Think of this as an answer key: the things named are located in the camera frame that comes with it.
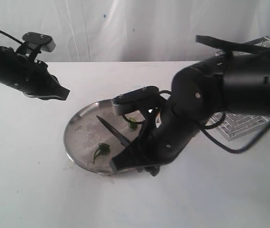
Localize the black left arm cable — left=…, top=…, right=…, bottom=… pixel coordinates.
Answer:
left=0, top=21, right=24, bottom=45

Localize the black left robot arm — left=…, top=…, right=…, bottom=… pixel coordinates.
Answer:
left=0, top=32, right=70, bottom=101

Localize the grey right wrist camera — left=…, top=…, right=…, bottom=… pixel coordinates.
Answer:
left=112, top=86, right=159, bottom=116

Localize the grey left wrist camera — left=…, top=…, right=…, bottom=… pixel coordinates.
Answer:
left=22, top=32, right=56, bottom=52

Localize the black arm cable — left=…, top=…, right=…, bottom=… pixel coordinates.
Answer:
left=120, top=35, right=270, bottom=154
left=0, top=21, right=24, bottom=45

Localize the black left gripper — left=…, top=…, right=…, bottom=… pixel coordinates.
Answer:
left=13, top=60, right=70, bottom=101

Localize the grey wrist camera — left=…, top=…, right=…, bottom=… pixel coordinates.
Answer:
left=22, top=32, right=56, bottom=52
left=112, top=86, right=159, bottom=116

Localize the white backdrop curtain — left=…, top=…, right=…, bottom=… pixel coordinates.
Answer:
left=0, top=0, right=270, bottom=62

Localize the chrome wire utensil basket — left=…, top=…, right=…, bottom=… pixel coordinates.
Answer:
left=209, top=36, right=270, bottom=141

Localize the green round object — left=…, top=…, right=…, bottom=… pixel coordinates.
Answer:
left=93, top=142, right=110, bottom=163

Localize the black kitchen knife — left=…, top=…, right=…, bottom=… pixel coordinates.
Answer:
left=96, top=115, right=131, bottom=147

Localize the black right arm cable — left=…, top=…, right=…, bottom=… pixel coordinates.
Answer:
left=120, top=35, right=270, bottom=154

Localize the round stainless steel plate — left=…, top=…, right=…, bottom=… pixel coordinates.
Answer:
left=64, top=99, right=142, bottom=176

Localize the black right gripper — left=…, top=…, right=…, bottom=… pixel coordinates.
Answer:
left=110, top=114, right=187, bottom=177

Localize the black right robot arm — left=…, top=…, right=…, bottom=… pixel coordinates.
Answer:
left=109, top=36, right=270, bottom=176

